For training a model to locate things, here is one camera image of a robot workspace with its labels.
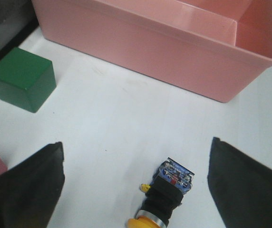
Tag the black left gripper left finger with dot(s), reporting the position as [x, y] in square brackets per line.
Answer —
[30, 191]

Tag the yellow push button switch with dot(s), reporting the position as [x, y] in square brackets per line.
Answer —
[165, 193]

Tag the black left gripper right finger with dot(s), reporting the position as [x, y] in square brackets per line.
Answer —
[240, 186]

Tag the pink plastic bin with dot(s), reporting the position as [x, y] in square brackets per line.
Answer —
[214, 48]

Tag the right green wooden cube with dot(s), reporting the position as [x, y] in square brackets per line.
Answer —
[26, 79]

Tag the dark grey stone counter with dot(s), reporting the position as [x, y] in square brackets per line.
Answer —
[17, 20]

